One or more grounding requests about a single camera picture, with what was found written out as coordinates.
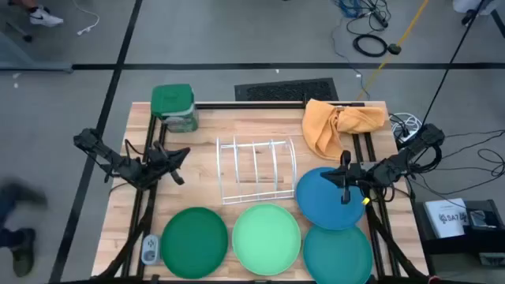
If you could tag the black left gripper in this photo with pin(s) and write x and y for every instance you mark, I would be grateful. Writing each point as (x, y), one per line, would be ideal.
(155, 169)

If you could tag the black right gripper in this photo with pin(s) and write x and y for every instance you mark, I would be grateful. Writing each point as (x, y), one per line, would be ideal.
(357, 177)

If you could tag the blue plate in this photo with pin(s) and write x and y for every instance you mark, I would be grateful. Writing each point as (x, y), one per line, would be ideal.
(321, 207)

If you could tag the teal plate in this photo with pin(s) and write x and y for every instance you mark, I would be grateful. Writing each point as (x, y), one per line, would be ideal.
(337, 256)

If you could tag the dark green plate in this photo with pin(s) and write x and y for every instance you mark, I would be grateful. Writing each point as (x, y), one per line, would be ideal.
(194, 242)

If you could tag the light green plate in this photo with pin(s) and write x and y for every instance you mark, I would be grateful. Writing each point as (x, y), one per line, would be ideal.
(266, 239)

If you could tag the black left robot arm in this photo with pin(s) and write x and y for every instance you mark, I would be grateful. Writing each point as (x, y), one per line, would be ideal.
(114, 161)

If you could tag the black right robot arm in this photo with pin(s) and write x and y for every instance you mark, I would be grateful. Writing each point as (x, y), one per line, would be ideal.
(418, 144)

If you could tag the orange cloth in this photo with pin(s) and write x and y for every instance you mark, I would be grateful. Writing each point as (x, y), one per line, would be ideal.
(323, 130)

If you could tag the green Cascade detergent box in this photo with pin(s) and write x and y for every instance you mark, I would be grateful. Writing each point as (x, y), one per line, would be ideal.
(173, 100)

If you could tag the small grey webcam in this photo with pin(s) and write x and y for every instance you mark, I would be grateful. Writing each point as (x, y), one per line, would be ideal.
(150, 250)

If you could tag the black keyboard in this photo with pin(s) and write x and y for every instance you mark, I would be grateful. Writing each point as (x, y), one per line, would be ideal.
(288, 90)

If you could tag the white booklet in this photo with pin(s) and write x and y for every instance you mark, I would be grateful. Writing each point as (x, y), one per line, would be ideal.
(444, 219)

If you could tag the black case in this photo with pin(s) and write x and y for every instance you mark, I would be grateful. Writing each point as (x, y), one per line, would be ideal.
(453, 246)

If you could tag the thin black pole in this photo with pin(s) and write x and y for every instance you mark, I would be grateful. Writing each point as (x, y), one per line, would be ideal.
(453, 63)

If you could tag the person's leg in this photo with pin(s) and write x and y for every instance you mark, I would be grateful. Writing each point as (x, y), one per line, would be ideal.
(23, 252)

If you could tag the black chair caster leg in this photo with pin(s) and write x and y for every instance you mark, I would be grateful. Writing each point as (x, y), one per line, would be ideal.
(27, 38)

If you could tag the person's foot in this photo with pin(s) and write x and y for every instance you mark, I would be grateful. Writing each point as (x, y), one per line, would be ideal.
(45, 17)
(469, 6)

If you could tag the black aluminium table frame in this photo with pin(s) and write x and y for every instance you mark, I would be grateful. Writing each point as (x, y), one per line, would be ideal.
(252, 105)

